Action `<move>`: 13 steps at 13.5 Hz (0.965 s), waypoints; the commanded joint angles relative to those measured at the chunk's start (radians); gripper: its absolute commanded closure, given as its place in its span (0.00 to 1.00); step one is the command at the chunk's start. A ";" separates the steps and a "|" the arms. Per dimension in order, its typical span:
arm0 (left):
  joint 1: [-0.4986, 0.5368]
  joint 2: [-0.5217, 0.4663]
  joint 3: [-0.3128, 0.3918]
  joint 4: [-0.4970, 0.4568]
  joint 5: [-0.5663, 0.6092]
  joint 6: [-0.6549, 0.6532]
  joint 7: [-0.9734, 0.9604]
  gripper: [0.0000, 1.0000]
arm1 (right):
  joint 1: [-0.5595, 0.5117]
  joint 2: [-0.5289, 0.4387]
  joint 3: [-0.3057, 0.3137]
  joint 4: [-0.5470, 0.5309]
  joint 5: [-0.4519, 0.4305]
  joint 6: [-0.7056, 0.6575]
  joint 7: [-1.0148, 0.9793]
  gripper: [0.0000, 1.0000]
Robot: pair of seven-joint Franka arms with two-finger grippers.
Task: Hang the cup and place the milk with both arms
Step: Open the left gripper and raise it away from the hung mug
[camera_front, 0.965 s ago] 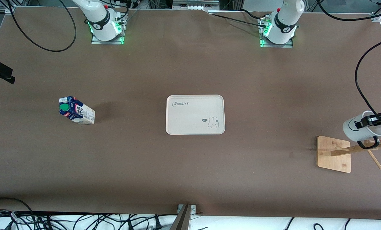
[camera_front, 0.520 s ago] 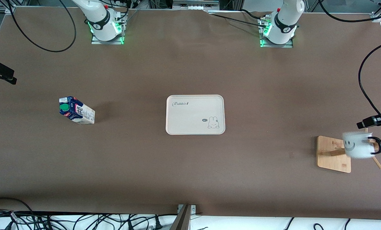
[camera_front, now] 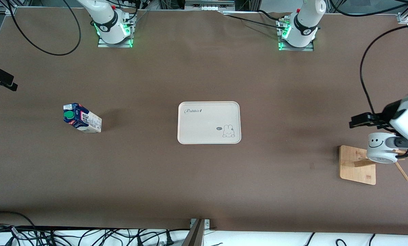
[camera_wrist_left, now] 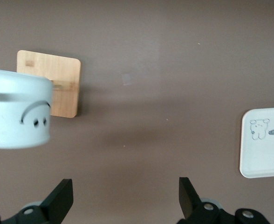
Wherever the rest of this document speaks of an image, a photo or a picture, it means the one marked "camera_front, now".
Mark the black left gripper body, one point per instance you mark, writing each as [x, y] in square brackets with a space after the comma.
[385, 116]

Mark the white mug with smiley face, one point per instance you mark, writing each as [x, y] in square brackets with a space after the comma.
[378, 147]

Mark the blue and white milk carton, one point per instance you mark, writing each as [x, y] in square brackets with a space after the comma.
[87, 123]

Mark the wooden mug rack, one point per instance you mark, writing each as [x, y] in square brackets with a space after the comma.
[356, 171]

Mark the cream tray with rabbit print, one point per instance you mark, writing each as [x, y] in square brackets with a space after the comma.
[200, 126]

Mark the grey power strip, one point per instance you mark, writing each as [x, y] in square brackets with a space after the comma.
[209, 4]

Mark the aluminium frame profile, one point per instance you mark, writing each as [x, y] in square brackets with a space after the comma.
[9, 10]
[400, 17]

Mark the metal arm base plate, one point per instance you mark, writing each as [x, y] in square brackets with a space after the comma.
[115, 45]
[296, 49]

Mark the small metal bracket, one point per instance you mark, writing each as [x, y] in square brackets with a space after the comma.
[207, 223]

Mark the dark camera mount strut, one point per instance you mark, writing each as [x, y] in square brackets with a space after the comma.
[195, 235]

